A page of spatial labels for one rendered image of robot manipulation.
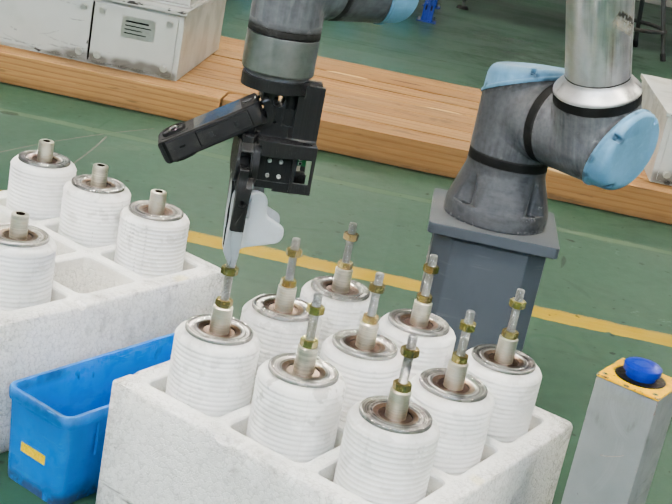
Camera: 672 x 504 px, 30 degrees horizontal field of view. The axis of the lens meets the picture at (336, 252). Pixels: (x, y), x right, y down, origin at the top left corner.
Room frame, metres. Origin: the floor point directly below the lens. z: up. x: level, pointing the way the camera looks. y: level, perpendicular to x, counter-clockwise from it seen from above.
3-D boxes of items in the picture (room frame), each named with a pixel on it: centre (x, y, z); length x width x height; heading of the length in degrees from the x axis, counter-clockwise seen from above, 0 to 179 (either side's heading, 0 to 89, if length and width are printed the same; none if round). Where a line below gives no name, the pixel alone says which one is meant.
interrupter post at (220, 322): (1.27, 0.11, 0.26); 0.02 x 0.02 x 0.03
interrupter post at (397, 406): (1.15, -0.09, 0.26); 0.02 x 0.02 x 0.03
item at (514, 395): (1.35, -0.22, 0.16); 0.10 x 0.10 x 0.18
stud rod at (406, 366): (1.15, -0.09, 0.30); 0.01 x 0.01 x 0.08
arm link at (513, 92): (1.76, -0.22, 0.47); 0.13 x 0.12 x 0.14; 44
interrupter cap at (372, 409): (1.15, -0.09, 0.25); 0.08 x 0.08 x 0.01
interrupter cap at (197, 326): (1.27, 0.11, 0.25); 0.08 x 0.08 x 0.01
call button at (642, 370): (1.22, -0.34, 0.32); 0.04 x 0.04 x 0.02
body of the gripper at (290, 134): (1.28, 0.09, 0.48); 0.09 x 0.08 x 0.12; 102
